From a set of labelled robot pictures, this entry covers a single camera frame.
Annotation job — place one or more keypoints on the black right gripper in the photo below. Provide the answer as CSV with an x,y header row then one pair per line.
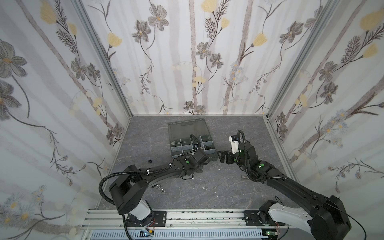
x,y
229,156

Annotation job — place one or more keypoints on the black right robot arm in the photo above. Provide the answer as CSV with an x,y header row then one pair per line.
x,y
325,218

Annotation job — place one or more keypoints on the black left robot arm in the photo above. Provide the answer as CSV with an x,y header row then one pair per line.
x,y
125,189

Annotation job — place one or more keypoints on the cluster of nuts left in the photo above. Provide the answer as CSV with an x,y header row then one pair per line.
x,y
160,188

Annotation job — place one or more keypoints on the green compartment organizer box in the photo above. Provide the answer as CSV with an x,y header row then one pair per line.
x,y
185,136

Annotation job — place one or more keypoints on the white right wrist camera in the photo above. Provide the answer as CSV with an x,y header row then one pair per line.
x,y
234,140

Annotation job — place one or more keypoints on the white cable duct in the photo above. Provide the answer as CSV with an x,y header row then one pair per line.
x,y
180,234

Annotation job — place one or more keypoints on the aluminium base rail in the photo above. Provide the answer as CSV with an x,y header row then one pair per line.
x,y
173,219

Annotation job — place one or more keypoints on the aluminium corner frame post right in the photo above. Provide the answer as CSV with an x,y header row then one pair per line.
x,y
314,36

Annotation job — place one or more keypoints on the aluminium corner frame post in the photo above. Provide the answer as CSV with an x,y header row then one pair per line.
x,y
314,36
98,47

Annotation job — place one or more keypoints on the aluminium corner frame post left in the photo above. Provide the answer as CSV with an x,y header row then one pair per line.
x,y
98,47

